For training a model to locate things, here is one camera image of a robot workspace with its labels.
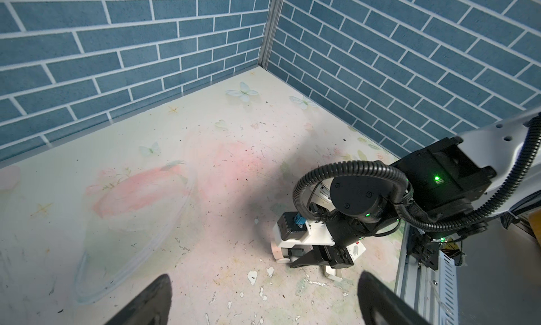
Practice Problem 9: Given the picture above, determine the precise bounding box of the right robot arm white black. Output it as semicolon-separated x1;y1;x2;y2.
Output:
273;109;540;269

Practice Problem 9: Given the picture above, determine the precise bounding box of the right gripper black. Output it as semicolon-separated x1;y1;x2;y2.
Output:
288;176;401;269

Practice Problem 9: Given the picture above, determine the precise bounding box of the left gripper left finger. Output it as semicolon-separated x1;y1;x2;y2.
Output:
106;274;173;325

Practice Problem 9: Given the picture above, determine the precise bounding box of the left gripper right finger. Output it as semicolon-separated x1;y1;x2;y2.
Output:
357;271;429;325

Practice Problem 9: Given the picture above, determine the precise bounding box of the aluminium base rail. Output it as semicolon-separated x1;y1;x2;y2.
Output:
394;225;459;324

